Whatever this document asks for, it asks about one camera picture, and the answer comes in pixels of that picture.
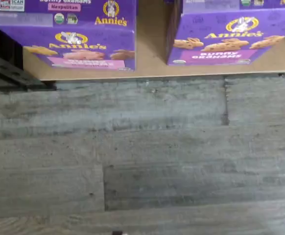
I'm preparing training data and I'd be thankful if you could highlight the purple Annie's box pink patch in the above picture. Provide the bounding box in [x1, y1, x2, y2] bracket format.
[0, 0, 137, 72]

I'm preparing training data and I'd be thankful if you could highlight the wooden shelf board under Annie's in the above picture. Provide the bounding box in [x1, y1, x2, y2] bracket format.
[22, 0, 285, 81]

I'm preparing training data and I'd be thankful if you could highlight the purple Annie's box violet patch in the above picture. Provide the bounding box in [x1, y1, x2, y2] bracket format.
[166, 0, 285, 66]

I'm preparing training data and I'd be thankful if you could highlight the black metal rack with Annie's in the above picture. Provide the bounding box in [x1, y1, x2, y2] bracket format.
[0, 0, 57, 93]

